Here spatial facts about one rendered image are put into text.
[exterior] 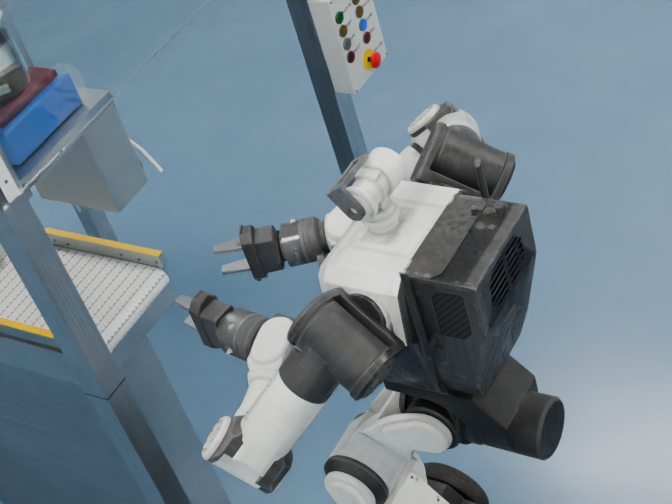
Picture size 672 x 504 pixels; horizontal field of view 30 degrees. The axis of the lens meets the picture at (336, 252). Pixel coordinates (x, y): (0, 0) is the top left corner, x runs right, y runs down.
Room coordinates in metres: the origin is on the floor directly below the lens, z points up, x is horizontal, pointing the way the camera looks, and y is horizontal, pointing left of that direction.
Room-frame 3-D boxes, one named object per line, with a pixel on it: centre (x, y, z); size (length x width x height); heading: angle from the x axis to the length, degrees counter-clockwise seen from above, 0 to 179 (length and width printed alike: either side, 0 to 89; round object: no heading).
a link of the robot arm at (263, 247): (1.93, 0.11, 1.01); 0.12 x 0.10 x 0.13; 80
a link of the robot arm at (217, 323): (1.74, 0.24, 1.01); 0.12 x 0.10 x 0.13; 40
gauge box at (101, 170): (2.19, 0.43, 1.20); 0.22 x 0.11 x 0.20; 48
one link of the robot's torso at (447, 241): (1.52, -0.13, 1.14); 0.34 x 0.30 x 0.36; 138
